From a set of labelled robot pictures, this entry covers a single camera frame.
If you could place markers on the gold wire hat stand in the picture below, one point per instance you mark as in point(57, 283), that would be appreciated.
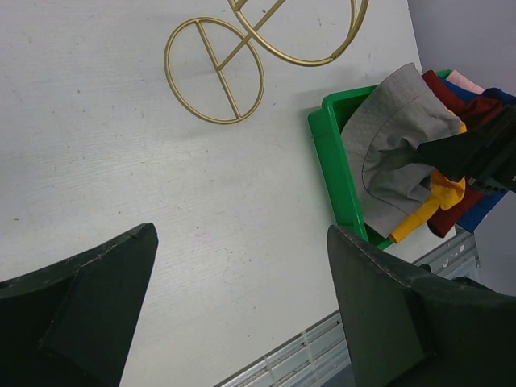
point(247, 37)

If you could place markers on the pink bucket hat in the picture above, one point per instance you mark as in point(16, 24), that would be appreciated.
point(456, 78)

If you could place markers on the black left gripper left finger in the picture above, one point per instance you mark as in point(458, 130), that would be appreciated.
point(72, 323)

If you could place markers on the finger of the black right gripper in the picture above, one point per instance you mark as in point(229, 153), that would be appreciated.
point(452, 156)

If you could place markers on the grey bucket hat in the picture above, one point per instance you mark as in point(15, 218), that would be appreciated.
point(381, 140)

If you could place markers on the blue bucket hat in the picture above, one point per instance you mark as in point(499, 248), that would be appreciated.
point(474, 109)

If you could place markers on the yellow bucket hat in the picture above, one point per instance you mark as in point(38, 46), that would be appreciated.
point(444, 195)

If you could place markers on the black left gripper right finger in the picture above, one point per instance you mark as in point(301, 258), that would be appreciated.
point(474, 329)

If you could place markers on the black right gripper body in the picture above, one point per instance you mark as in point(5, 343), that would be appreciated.
point(488, 162)

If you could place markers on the aluminium front rail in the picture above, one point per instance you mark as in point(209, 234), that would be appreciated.
point(381, 329)

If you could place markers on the green plastic tray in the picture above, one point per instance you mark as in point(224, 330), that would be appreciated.
point(326, 125)

